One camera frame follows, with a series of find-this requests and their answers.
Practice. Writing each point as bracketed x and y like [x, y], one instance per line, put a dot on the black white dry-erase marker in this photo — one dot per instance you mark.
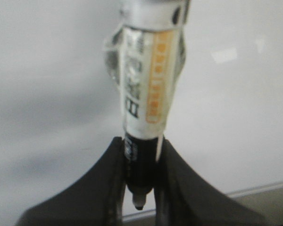
[144, 57]

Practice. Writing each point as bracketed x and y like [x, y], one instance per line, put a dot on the aluminium marker tray rail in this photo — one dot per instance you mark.
[266, 200]

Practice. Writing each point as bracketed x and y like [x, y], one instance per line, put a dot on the white whiteboard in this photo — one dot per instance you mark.
[59, 109]

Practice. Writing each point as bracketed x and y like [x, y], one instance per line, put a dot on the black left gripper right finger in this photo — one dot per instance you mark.
[183, 198]

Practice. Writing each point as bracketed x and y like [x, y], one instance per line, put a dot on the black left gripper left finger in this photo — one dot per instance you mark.
[96, 199]

